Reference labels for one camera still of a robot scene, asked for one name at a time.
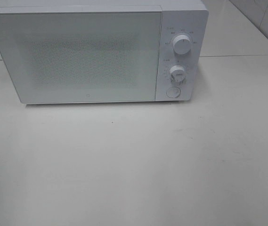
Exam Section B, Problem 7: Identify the white microwave oven body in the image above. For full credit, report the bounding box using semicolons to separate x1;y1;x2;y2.
0;0;209;103

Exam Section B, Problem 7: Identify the white microwave door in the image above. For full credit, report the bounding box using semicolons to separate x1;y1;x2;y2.
0;12;161;104

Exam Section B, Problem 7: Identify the upper white power knob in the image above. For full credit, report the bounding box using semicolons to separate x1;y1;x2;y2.
172;34;192;55

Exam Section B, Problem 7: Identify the white timer knob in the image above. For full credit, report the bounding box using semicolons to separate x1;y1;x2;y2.
169;65;186;82

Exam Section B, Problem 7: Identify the round door release button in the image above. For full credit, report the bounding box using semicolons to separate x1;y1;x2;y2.
166;87;181;98

